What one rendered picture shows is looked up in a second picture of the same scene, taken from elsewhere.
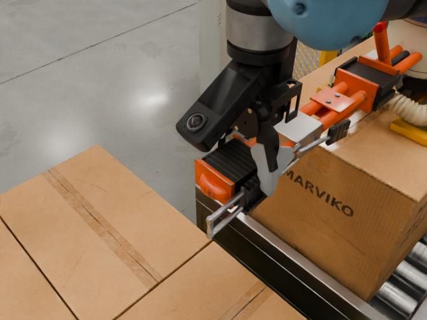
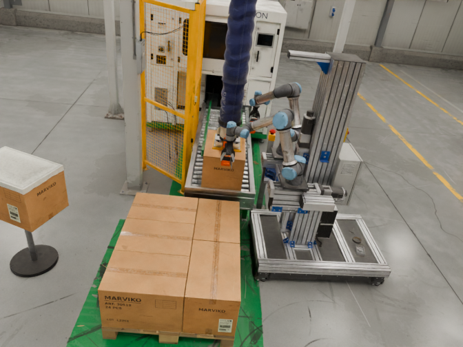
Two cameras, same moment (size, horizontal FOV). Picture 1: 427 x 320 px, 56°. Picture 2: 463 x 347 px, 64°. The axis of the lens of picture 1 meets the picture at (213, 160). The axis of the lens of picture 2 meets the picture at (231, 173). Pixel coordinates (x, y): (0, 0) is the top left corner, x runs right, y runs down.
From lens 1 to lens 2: 2.77 m
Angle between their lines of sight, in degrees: 40
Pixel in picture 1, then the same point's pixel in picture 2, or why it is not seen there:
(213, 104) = (229, 149)
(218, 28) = (137, 141)
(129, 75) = not seen: hidden behind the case
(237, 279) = (212, 202)
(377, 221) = (238, 169)
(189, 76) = (94, 170)
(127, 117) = (85, 198)
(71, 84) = not seen: hidden behind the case
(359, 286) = (238, 188)
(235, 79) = (229, 144)
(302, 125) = not seen: hidden behind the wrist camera
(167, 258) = (193, 205)
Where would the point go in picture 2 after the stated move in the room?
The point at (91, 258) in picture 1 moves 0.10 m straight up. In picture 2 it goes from (175, 213) to (176, 204)
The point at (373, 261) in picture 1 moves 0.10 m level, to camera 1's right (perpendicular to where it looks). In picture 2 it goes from (240, 179) to (247, 175)
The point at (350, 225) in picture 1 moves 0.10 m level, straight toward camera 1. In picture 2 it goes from (233, 173) to (236, 178)
